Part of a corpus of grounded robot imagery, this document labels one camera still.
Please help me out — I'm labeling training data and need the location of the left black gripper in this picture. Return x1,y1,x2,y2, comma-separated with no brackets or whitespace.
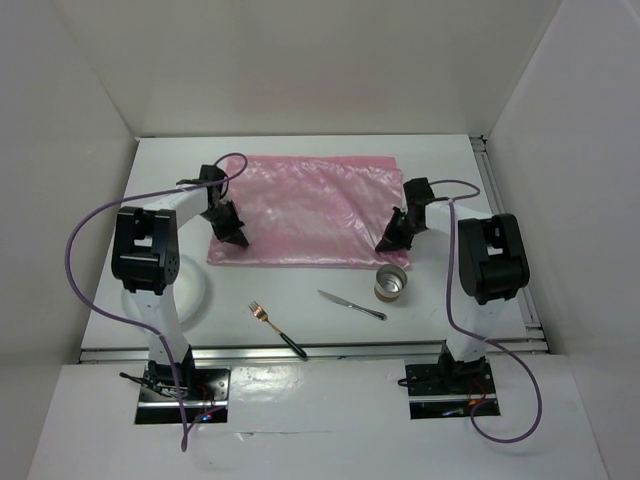
199,199,246,247

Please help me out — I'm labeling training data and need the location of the metal cup with gold band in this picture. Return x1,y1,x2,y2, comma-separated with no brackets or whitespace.
374,264,408,302

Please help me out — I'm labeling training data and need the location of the pink satin placemat cloth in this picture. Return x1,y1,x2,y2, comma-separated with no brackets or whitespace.
207,155,410,269

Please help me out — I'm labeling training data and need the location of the white ceramic bowl plate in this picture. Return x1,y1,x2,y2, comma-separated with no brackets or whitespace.
173,255,207,330

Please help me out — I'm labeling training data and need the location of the silver table knife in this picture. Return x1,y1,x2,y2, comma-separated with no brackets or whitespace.
318,290,387,321

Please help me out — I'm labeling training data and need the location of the gold fork black handle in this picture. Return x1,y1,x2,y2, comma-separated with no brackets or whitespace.
249,301,308,361

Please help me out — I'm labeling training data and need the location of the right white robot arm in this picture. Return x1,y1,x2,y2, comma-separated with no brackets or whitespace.
375,177,530,394

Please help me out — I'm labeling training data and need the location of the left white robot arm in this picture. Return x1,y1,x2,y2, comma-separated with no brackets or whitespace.
111,165,249,399

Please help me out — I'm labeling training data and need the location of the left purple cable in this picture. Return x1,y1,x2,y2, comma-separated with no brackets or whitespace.
66,152,249,452

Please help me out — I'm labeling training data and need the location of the aluminium right side rail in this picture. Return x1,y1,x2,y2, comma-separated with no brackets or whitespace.
469,136,543,330

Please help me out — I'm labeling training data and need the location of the aluminium rail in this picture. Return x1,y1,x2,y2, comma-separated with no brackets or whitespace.
79,329,549,364
469,136,543,330

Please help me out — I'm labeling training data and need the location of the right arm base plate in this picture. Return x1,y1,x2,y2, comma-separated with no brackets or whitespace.
397,359,501,420

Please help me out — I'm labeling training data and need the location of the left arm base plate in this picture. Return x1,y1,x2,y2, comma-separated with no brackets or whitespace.
134,368,231,425

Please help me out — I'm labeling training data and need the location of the aluminium front rail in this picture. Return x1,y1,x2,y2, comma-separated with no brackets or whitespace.
79,329,549,364

